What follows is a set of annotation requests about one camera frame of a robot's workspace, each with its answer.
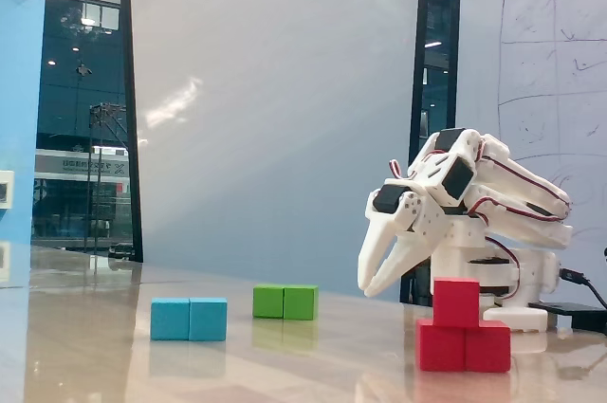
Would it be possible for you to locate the small red cube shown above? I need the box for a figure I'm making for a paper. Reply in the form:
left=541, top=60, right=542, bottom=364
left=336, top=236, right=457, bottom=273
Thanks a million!
left=432, top=277, right=481, bottom=329

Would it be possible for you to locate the black window frame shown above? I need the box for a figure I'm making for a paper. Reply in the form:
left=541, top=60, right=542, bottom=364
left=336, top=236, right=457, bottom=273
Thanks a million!
left=399, top=0, right=464, bottom=305

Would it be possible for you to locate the whiteboard with marker drawings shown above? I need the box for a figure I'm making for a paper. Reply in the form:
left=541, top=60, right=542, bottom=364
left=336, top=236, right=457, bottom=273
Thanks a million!
left=455, top=0, right=607, bottom=328

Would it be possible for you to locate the narrow black pillar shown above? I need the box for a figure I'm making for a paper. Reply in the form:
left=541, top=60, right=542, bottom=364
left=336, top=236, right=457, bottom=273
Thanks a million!
left=118, top=0, right=145, bottom=264

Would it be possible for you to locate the long blue block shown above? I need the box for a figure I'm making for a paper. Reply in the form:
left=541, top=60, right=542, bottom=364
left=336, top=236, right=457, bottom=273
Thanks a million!
left=150, top=297, right=229, bottom=342

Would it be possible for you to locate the large plain white panel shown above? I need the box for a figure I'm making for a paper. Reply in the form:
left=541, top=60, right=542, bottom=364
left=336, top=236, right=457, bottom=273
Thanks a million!
left=128, top=0, right=423, bottom=302

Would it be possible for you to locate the long red block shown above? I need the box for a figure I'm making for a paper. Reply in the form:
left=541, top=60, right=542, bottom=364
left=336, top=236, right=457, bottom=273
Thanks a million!
left=415, top=319, right=512, bottom=374

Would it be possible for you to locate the metal scaffold tower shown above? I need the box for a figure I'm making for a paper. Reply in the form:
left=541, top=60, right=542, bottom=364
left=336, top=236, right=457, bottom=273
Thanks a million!
left=84, top=101, right=130, bottom=252

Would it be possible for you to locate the white storefront sign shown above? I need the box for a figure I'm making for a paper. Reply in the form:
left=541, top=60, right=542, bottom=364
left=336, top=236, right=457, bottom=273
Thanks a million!
left=33, top=149, right=130, bottom=182

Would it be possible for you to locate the flat black box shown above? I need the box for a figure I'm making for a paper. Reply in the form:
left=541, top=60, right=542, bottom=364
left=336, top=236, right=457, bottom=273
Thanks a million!
left=527, top=301, right=607, bottom=334

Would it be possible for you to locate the black plug cable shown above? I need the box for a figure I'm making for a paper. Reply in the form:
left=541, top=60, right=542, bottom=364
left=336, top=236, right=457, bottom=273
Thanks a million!
left=559, top=267, right=607, bottom=309

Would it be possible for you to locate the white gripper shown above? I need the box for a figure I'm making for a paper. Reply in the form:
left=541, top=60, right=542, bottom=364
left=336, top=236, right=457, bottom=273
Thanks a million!
left=358, top=178, right=449, bottom=299

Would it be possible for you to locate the long green block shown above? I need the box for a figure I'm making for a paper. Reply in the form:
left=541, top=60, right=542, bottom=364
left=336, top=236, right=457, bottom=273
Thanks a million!
left=252, top=284, right=320, bottom=321

